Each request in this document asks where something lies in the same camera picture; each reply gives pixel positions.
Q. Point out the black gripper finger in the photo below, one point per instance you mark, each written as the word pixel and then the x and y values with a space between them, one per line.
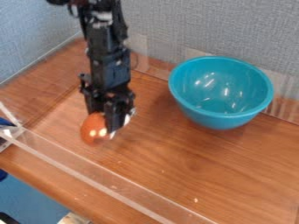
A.
pixel 93 101
pixel 116 111

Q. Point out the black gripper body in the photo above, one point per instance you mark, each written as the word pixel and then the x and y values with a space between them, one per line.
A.
pixel 108 76

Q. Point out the blue plastic bowl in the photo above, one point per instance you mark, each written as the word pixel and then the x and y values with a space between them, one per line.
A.
pixel 220 91

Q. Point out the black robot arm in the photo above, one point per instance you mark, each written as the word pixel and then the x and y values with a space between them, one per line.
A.
pixel 101 23

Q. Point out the clear acrylic barrier wall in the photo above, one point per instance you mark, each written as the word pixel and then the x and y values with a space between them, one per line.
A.
pixel 166 171

